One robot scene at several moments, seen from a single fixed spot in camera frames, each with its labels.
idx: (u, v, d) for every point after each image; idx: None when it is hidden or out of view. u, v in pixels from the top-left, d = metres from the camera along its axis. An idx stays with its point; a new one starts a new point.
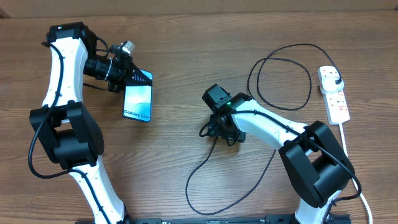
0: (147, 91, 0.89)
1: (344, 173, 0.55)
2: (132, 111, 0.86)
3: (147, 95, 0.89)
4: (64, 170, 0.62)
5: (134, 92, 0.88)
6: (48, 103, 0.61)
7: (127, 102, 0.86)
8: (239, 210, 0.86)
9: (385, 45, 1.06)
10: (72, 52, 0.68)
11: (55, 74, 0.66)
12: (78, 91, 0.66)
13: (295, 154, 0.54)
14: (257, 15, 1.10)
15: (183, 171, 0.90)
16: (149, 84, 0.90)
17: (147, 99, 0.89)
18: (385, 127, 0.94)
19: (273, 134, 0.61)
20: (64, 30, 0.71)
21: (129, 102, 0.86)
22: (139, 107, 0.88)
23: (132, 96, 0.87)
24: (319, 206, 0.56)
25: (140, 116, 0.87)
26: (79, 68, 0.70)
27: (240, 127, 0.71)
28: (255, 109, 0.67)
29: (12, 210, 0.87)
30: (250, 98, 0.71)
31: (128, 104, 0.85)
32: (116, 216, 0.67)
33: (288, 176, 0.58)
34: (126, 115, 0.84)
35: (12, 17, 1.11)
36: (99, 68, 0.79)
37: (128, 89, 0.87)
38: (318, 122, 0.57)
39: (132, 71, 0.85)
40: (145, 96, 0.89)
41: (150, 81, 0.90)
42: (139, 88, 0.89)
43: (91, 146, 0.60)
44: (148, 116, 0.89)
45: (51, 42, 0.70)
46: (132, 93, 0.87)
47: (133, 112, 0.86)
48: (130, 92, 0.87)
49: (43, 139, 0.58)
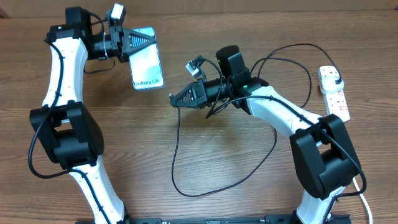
0: (152, 50, 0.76)
1: (349, 168, 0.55)
2: (142, 81, 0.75)
3: (153, 55, 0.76)
4: (64, 170, 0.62)
5: (138, 56, 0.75)
6: (48, 103, 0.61)
7: (134, 73, 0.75)
8: (239, 210, 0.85)
9: (386, 45, 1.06)
10: (72, 51, 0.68)
11: (56, 74, 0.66)
12: (78, 91, 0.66)
13: (305, 142, 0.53)
14: (256, 15, 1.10)
15: (183, 171, 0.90)
16: (153, 43, 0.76)
17: (156, 60, 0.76)
18: (385, 127, 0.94)
19: (286, 121, 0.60)
20: (64, 30, 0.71)
21: (136, 72, 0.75)
22: (150, 72, 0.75)
23: (138, 64, 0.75)
24: (320, 198, 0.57)
25: (153, 83, 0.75)
26: (79, 67, 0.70)
27: (254, 110, 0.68)
28: (271, 96, 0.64)
29: (12, 210, 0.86)
30: (267, 84, 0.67)
31: (135, 74, 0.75)
32: (116, 216, 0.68)
33: (295, 163, 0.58)
34: (137, 88, 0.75)
35: (12, 17, 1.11)
36: (94, 48, 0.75)
37: (132, 58, 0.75)
38: (332, 116, 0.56)
39: (127, 38, 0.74)
40: (152, 56, 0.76)
41: (153, 38, 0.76)
42: (143, 50, 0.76)
43: (91, 145, 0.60)
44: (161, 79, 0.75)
45: (51, 41, 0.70)
46: (137, 60, 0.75)
47: (143, 81, 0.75)
48: (135, 60, 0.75)
49: (43, 139, 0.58)
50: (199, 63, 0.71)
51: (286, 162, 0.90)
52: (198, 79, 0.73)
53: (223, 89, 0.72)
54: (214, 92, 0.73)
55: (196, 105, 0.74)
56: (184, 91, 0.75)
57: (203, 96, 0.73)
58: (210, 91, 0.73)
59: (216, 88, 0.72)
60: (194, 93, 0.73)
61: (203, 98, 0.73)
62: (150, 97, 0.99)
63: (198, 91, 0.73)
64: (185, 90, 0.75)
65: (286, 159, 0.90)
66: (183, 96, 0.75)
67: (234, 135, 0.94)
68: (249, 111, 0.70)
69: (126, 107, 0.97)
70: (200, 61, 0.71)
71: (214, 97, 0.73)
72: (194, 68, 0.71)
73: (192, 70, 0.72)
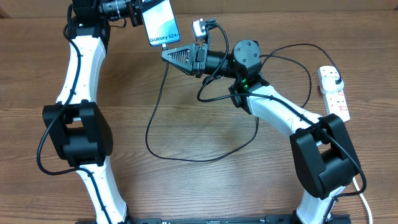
0: (166, 6, 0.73)
1: (349, 168, 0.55)
2: (158, 36, 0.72)
3: (168, 11, 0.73)
4: (71, 167, 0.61)
5: (152, 12, 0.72)
6: (63, 100, 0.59)
7: (149, 29, 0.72)
8: (239, 210, 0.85)
9: (385, 45, 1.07)
10: (90, 50, 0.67)
11: (72, 71, 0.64)
12: (93, 91, 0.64)
13: (305, 141, 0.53)
14: (256, 15, 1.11)
15: (183, 171, 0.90)
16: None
17: (170, 15, 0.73)
18: (385, 127, 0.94)
19: (286, 121, 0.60)
20: (86, 27, 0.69)
21: (150, 28, 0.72)
22: (165, 28, 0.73)
23: (152, 20, 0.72)
24: (320, 197, 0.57)
25: (169, 38, 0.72)
26: (96, 67, 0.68)
27: (254, 110, 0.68)
28: (272, 95, 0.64)
29: (13, 210, 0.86)
30: (267, 83, 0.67)
31: (151, 30, 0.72)
32: (118, 216, 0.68)
33: (295, 162, 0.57)
34: (152, 44, 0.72)
35: (13, 17, 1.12)
36: (107, 9, 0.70)
37: (145, 15, 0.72)
38: (333, 115, 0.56)
39: None
40: (166, 12, 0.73)
41: None
42: (157, 7, 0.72)
43: (101, 146, 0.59)
44: (177, 34, 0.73)
45: (71, 37, 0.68)
46: (150, 16, 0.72)
47: (160, 37, 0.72)
48: (148, 16, 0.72)
49: (53, 135, 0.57)
50: (210, 28, 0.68)
51: (286, 162, 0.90)
52: (202, 43, 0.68)
53: (224, 66, 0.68)
54: (213, 64, 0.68)
55: (189, 68, 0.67)
56: (181, 48, 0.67)
57: (203, 62, 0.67)
58: (210, 61, 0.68)
59: (217, 59, 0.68)
60: (193, 54, 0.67)
61: (200, 64, 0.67)
62: (150, 97, 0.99)
63: (199, 55, 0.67)
64: (183, 48, 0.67)
65: (286, 159, 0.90)
66: (178, 53, 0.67)
67: (234, 135, 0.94)
68: (249, 110, 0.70)
69: (126, 107, 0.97)
70: (212, 25, 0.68)
71: (212, 68, 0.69)
72: (204, 30, 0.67)
73: (200, 31, 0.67)
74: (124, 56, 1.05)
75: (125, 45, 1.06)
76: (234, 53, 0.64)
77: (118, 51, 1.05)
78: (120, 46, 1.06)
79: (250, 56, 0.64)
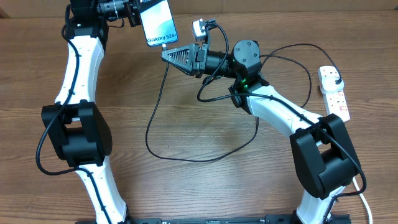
0: (164, 6, 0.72)
1: (349, 167, 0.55)
2: (155, 37, 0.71)
3: (166, 11, 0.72)
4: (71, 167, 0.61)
5: (150, 12, 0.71)
6: (61, 100, 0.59)
7: (147, 29, 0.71)
8: (239, 210, 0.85)
9: (385, 45, 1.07)
10: (88, 50, 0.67)
11: (71, 71, 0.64)
12: (91, 91, 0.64)
13: (305, 141, 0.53)
14: (256, 15, 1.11)
15: (183, 171, 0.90)
16: None
17: (168, 15, 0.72)
18: (385, 127, 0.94)
19: (286, 121, 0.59)
20: (84, 28, 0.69)
21: (148, 28, 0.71)
22: (163, 28, 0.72)
23: (149, 20, 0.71)
24: (320, 197, 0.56)
25: (166, 38, 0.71)
26: (94, 67, 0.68)
27: (254, 110, 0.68)
28: (272, 95, 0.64)
29: (12, 210, 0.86)
30: (267, 83, 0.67)
31: (148, 30, 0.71)
32: (118, 216, 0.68)
33: (295, 162, 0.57)
34: (150, 45, 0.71)
35: (12, 17, 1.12)
36: (105, 9, 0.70)
37: (143, 15, 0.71)
38: (333, 115, 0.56)
39: None
40: (165, 12, 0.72)
41: None
42: (155, 7, 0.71)
43: (100, 145, 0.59)
44: (175, 35, 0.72)
45: (69, 38, 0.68)
46: (148, 16, 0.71)
47: (157, 37, 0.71)
48: (147, 16, 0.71)
49: (52, 135, 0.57)
50: (210, 28, 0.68)
51: (286, 162, 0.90)
52: (202, 43, 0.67)
53: (223, 66, 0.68)
54: (213, 64, 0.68)
55: (189, 68, 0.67)
56: (181, 48, 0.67)
57: (203, 62, 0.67)
58: (210, 61, 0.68)
59: (217, 59, 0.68)
60: (193, 55, 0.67)
61: (200, 64, 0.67)
62: (150, 97, 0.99)
63: (199, 55, 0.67)
64: (183, 48, 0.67)
65: (286, 159, 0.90)
66: (178, 53, 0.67)
67: (234, 135, 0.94)
68: (249, 110, 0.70)
69: (126, 107, 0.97)
70: (212, 25, 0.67)
71: (212, 69, 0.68)
72: (204, 31, 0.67)
73: (200, 31, 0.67)
74: (124, 56, 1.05)
75: (125, 45, 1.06)
76: (234, 52, 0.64)
77: (118, 51, 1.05)
78: (120, 46, 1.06)
79: (250, 56, 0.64)
